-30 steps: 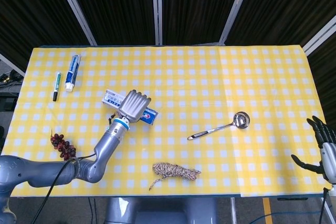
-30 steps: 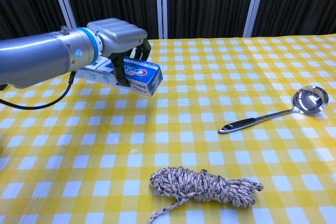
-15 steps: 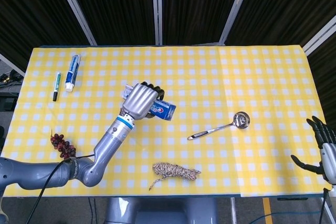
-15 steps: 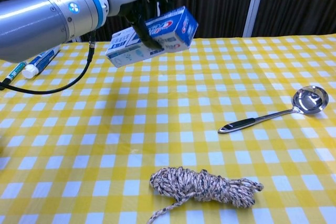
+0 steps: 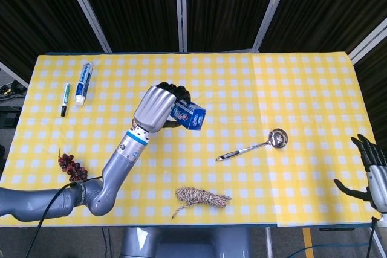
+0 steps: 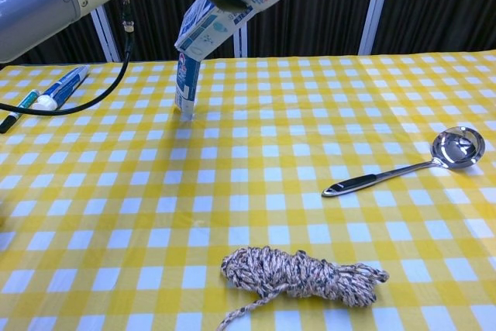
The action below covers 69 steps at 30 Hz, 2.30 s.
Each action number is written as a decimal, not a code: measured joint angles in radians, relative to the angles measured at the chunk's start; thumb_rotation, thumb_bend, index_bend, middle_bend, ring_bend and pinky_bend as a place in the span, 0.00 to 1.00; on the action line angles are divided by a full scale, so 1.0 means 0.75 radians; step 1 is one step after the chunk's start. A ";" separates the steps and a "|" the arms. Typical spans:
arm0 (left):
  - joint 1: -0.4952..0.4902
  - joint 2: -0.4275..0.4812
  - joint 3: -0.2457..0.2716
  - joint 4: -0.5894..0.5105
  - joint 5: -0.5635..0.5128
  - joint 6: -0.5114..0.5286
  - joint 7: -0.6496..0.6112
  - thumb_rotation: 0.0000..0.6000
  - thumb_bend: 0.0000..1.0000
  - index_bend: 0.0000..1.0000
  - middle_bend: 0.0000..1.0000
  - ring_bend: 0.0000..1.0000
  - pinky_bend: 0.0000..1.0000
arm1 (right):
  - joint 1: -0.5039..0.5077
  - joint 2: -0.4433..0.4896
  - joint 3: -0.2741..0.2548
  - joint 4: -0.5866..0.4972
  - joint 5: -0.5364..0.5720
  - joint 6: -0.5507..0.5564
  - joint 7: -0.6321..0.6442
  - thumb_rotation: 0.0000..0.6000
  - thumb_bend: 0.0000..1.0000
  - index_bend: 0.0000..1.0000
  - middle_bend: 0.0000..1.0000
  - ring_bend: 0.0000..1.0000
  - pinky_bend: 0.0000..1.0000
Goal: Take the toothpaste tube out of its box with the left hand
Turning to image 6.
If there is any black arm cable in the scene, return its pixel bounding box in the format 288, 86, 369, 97
0, 0, 136, 117

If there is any multicoloured braided rope bundle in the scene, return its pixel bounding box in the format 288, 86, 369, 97
214, 245, 390, 331

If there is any steel ladle with black handle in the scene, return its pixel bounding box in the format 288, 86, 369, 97
321, 126, 487, 198

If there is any green white marker pen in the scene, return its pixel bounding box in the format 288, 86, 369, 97
0, 89, 41, 134

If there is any yellow white checkered tablecloth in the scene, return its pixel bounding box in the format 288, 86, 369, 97
0, 50, 496, 331

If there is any blue white toothpaste tube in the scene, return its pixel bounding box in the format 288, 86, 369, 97
174, 50, 203, 120
31, 65, 91, 112

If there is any white partition post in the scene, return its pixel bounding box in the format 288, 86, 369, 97
357, 0, 397, 57
90, 4, 120, 64
232, 23, 250, 59

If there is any blue white toothpaste box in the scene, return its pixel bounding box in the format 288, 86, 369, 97
174, 0, 300, 64

